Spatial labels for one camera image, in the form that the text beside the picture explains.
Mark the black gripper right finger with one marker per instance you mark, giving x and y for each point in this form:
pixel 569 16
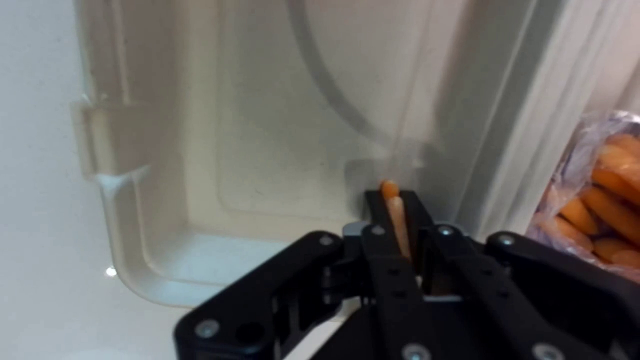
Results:
pixel 520 300

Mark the beige clamshell food container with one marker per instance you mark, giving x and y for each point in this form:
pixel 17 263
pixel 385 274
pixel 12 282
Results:
pixel 266 132

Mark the orange baby carrot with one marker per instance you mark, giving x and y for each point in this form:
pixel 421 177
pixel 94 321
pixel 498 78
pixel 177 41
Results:
pixel 397 213

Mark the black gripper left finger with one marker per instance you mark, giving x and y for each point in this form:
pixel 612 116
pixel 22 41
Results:
pixel 320 300

